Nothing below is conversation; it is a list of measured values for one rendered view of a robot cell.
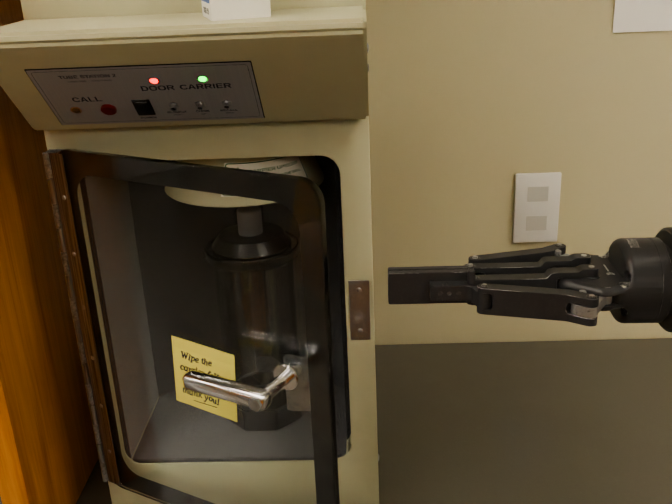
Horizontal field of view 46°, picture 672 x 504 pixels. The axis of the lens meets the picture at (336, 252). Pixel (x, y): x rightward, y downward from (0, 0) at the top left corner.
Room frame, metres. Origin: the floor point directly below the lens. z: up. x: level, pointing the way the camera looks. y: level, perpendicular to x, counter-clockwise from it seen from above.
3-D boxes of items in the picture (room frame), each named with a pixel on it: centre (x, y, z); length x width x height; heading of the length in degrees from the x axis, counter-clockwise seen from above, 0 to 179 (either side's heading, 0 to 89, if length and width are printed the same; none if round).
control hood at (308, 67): (0.71, 0.13, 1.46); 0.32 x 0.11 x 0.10; 87
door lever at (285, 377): (0.62, 0.09, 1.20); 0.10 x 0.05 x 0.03; 60
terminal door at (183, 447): (0.69, 0.14, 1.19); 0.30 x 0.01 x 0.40; 60
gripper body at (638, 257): (0.63, -0.24, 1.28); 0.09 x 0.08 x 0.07; 87
